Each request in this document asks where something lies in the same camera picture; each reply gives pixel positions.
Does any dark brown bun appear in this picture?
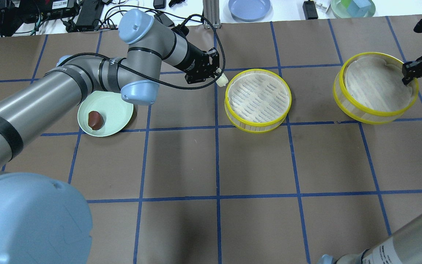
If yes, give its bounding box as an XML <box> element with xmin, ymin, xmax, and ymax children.
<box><xmin>87</xmin><ymin>111</ymin><xmax>104</xmax><ymax>131</ymax></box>

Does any aluminium frame post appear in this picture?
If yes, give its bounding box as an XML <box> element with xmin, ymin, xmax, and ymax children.
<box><xmin>203</xmin><ymin>0</ymin><xmax>221</xmax><ymax>29</ymax></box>

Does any blue sponge block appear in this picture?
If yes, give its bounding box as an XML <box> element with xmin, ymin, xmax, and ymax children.
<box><xmin>347</xmin><ymin>0</ymin><xmax>371</xmax><ymax>17</ymax></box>

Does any blue plate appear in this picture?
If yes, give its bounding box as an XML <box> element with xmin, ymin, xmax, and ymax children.
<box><xmin>227</xmin><ymin>0</ymin><xmax>272</xmax><ymax>22</ymax></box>

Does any pale green plate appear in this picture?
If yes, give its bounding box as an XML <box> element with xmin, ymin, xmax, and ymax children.
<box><xmin>77</xmin><ymin>91</ymin><xmax>134</xmax><ymax>137</ymax></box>

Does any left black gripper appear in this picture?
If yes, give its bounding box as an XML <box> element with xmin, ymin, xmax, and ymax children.
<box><xmin>185</xmin><ymin>49</ymin><xmax>222</xmax><ymax>84</ymax></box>

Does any green sponge block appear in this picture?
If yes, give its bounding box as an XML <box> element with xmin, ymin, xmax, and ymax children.
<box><xmin>341</xmin><ymin>0</ymin><xmax>353</xmax><ymax>9</ymax></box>

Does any black power adapter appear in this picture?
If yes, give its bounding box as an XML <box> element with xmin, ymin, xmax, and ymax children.
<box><xmin>303</xmin><ymin>0</ymin><xmax>318</xmax><ymax>20</ymax></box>

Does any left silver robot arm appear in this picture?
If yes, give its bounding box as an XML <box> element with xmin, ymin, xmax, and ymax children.
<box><xmin>0</xmin><ymin>8</ymin><xmax>226</xmax><ymax>168</ymax></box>

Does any clear green bowl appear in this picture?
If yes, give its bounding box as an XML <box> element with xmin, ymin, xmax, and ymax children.
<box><xmin>330</xmin><ymin>0</ymin><xmax>376</xmax><ymax>18</ymax></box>

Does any white steamed bun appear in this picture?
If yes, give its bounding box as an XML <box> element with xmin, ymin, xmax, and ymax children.
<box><xmin>216</xmin><ymin>72</ymin><xmax>229</xmax><ymax>87</ymax></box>

